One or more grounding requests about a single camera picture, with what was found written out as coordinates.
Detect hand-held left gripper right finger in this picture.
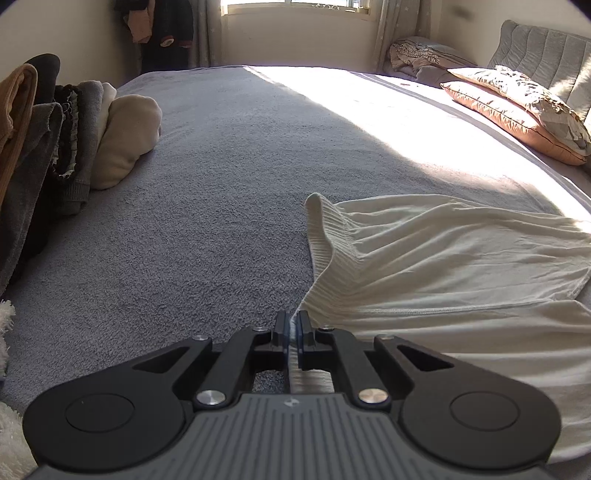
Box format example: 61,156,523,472
295,310,458,409

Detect grey patterned curtain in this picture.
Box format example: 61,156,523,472
191,0,225,68
374,0,416,70

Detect window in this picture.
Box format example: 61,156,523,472
219,0,384,17

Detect orange pillow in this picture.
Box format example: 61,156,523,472
441,80,587,167

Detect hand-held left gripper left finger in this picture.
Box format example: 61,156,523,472
130,310,293,409

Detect orange-brown folded garment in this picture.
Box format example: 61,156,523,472
0,63,38,199

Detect dark hanging coat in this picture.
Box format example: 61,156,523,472
115,0,195,72

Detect tan hanging garment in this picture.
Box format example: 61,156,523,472
128,0,154,44

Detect white folded garment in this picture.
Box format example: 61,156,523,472
95,83,117,153

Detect grey patterned crumpled pillow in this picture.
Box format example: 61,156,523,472
448,65,591,158

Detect black ruffled folded garment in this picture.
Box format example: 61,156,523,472
48,84,84,185

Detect white fluffy cloth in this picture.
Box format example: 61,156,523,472
0,300,38,480

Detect grey quilted headboard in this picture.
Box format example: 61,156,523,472
487,19,591,174

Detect dark grey folded garment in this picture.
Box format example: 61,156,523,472
0,102,63,296

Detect cream folded garment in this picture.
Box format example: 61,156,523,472
90,95,163,190

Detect cream white pants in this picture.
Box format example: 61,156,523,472
286,192,591,467

